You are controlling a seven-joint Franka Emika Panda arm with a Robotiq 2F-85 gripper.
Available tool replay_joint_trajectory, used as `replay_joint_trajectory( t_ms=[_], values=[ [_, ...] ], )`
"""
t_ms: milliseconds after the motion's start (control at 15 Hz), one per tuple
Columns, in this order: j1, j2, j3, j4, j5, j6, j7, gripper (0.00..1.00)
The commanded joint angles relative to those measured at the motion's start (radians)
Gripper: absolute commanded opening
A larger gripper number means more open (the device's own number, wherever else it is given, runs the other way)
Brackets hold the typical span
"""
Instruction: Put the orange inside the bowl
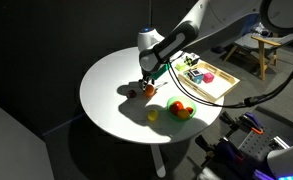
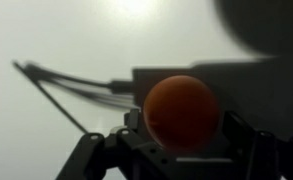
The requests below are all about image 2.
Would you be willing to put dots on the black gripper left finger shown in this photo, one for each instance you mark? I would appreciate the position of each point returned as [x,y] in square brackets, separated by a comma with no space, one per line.
[96,156]

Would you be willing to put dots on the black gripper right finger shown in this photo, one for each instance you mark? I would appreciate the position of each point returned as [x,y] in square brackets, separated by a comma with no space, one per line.
[272,156]

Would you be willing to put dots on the orange toy fruit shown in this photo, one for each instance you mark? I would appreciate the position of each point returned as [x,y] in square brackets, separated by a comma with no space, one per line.
[181,113]

